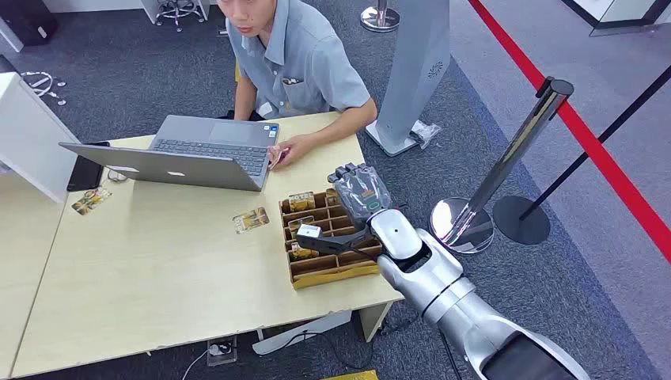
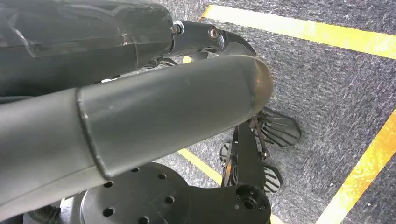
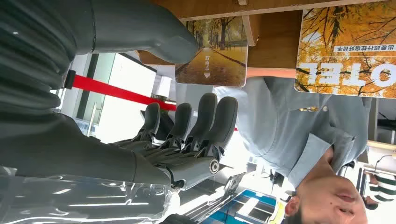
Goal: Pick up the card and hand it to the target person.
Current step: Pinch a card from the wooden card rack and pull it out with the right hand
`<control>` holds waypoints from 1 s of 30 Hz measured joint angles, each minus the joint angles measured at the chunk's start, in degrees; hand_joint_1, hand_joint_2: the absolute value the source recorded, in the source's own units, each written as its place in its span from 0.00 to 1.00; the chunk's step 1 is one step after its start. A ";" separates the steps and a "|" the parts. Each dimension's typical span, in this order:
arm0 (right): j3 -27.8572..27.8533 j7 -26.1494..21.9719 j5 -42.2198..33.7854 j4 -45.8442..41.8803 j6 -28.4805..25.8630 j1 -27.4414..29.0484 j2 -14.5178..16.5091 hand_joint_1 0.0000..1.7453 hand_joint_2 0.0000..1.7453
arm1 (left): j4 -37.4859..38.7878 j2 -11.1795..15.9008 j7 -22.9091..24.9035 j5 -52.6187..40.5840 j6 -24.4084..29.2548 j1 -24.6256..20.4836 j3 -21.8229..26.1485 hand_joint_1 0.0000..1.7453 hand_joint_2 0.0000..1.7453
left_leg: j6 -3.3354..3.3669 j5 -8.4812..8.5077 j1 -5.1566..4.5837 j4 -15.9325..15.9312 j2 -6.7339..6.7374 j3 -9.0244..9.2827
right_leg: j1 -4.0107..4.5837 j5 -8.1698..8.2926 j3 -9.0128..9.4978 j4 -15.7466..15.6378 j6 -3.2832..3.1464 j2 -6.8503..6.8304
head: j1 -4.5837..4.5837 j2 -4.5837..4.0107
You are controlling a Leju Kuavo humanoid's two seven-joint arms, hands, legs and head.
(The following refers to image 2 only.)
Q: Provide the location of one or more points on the black robot foot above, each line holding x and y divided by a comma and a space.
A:
281, 128

